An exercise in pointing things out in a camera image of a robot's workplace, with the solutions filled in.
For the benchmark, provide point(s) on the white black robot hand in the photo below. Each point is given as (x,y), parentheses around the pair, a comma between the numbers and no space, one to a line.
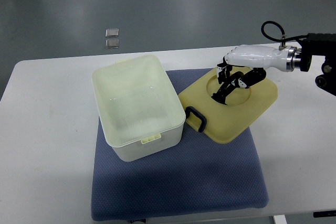
(246,65)

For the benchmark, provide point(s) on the yellow box lid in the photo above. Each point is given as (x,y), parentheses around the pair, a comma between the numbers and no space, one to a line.
(221,122)

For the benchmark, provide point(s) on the white storage box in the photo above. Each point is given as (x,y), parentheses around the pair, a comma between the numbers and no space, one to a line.
(138,107)

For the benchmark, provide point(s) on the blue cushion mat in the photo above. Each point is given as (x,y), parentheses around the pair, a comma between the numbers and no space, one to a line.
(196,175)

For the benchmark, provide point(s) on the lower floor metal plate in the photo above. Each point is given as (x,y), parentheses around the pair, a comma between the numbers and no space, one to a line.
(112,43)

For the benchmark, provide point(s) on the floor metal plate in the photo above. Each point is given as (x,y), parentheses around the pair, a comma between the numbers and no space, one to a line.
(112,32)
(112,43)

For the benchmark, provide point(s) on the upper floor metal plate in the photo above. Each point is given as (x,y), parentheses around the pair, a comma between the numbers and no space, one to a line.
(112,32)

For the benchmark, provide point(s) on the black bracket at table edge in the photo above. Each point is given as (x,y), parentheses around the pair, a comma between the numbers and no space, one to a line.
(324,214)

